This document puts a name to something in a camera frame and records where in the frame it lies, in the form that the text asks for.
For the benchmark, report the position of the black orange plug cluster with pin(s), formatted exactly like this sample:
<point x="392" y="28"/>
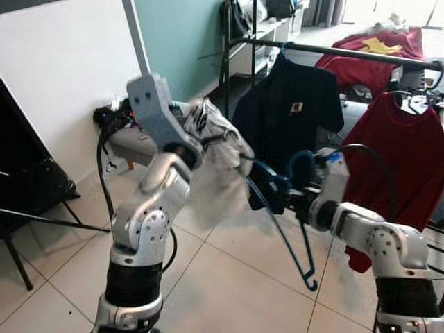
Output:
<point x="111" y="118"/>

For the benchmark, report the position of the grey curtain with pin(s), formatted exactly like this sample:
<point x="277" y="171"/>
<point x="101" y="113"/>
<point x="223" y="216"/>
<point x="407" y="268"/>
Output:
<point x="326" y="10"/>

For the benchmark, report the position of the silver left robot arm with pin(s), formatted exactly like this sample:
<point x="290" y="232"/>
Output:
<point x="146" y="229"/>

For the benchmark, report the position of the navy shirt with logo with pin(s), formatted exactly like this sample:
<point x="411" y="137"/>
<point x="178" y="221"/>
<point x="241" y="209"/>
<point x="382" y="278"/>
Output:
<point x="284" y="132"/>

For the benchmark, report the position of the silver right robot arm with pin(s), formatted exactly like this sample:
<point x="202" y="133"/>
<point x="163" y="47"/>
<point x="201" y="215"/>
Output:
<point x="388" y="243"/>

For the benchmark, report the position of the plain dark red shirt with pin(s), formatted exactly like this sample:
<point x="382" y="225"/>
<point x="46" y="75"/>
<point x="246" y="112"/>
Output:
<point x="409" y="166"/>

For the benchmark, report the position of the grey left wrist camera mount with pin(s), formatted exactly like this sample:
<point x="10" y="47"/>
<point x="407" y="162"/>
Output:
<point x="156" y="111"/>

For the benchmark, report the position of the white printed t-shirt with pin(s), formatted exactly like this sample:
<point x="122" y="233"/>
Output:
<point x="222" y="180"/>

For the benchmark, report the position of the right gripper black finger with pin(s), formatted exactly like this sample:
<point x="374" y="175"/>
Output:
<point x="276" y="202"/>
<point x="276" y="185"/>

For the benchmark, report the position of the red shirt yellow print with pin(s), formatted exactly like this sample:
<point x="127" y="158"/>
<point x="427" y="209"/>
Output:
<point x="347" y="69"/>

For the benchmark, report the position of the blue plastic hanger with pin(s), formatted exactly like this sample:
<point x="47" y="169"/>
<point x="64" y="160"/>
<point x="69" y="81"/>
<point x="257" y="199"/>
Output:
<point x="263" y="170"/>
<point x="284" y="47"/>

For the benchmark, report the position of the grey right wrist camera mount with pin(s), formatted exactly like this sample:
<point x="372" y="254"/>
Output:
<point x="333" y="187"/>

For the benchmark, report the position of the white shelf unit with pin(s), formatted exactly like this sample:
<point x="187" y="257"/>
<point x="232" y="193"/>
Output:
<point x="274" y="35"/>

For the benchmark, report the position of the black bag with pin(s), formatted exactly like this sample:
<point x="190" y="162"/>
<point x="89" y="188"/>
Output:
<point x="241" y="17"/>

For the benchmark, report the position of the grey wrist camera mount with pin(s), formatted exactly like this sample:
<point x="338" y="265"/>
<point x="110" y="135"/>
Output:
<point x="333" y="187"/>
<point x="156" y="111"/>

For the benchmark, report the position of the black panel stand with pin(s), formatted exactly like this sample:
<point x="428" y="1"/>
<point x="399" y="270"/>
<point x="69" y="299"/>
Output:
<point x="28" y="159"/>

